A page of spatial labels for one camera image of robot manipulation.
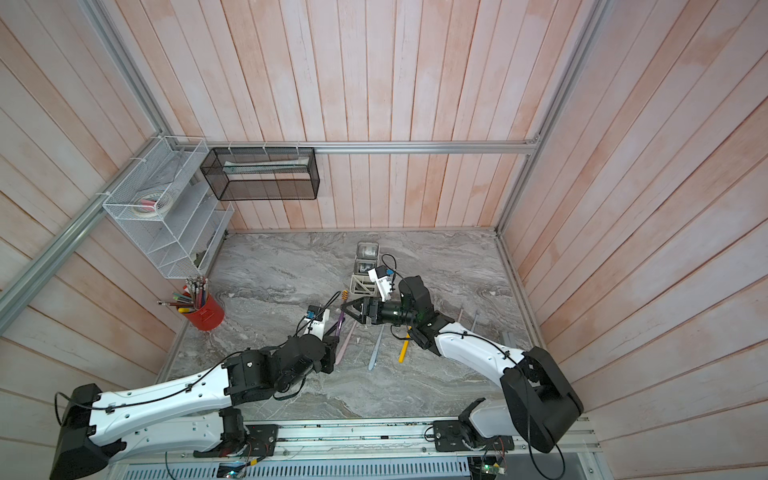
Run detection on purple toothbrush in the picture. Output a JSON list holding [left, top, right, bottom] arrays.
[[332, 290, 349, 337]]

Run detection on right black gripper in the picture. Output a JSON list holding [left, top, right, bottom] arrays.
[[344, 297, 420, 330]]

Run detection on horizontal aluminium wall rail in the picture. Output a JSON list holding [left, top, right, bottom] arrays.
[[176, 137, 539, 155]]

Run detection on white wire mesh shelf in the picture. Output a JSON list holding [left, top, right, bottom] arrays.
[[104, 136, 234, 280]]

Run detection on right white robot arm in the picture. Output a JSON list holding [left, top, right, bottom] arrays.
[[341, 276, 584, 453]]

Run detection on left aluminium wall rail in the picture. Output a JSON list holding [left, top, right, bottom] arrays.
[[1, 134, 163, 334]]

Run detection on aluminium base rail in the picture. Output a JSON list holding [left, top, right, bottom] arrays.
[[106, 417, 612, 479]]

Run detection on pens in red cup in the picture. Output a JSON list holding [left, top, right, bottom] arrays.
[[157, 276, 209, 315]]

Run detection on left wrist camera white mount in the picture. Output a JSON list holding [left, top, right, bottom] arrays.
[[303, 305, 330, 339]]

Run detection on tape roll on shelf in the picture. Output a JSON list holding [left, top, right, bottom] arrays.
[[130, 192, 168, 218]]

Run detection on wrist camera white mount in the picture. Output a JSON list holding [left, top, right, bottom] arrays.
[[367, 265, 394, 302], [303, 305, 330, 339]]

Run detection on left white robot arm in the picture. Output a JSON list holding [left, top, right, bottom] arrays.
[[49, 333, 339, 479]]

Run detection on yellow toothbrush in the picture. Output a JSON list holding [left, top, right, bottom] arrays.
[[398, 335, 410, 363]]

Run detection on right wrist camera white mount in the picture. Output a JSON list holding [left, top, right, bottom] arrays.
[[367, 265, 394, 302]]

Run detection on pink toothbrush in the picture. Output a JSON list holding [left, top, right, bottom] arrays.
[[335, 323, 357, 366]]

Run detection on red pen cup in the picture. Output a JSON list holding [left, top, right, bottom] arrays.
[[183, 294, 225, 332]]

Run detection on black wire mesh basket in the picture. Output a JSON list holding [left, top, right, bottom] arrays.
[[200, 146, 321, 201]]

